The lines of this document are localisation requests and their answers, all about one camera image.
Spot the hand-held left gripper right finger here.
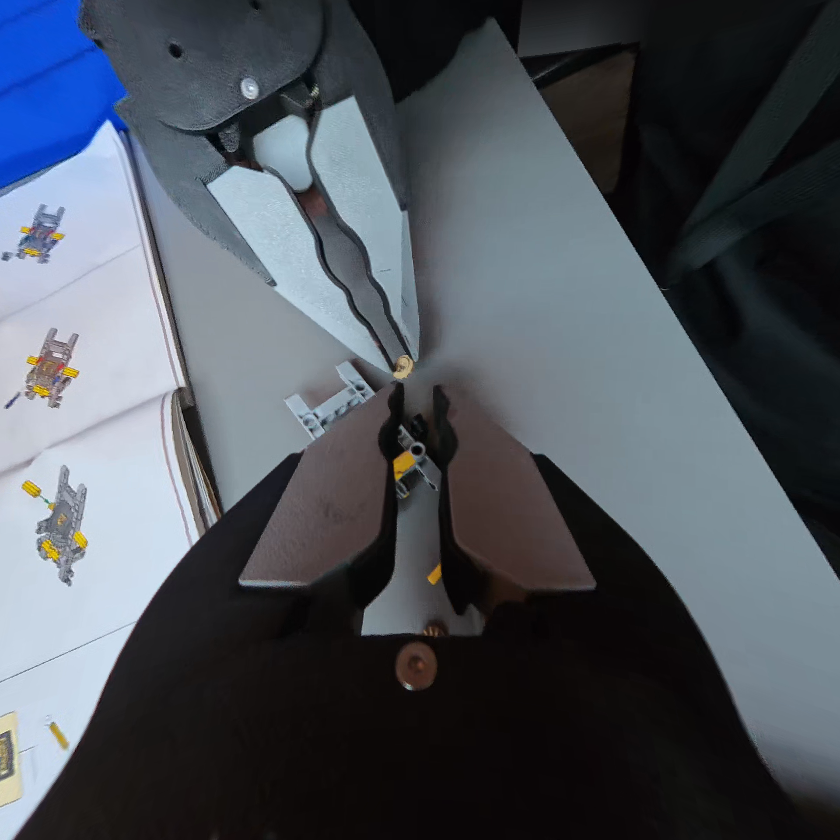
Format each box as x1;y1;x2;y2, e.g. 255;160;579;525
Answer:
432;384;598;618

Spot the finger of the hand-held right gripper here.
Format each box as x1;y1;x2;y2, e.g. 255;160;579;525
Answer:
205;163;404;373
307;96;422;362

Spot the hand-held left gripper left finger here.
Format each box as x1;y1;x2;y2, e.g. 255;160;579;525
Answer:
238;382;406;634

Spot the grey lego chassis assembly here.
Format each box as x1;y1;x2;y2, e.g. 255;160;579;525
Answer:
284;361;442;501

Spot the lego instruction booklet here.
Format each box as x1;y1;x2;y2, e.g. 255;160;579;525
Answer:
0;120;222;837

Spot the blue plastic bin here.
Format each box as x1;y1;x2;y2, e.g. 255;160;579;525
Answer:
0;0;130;193

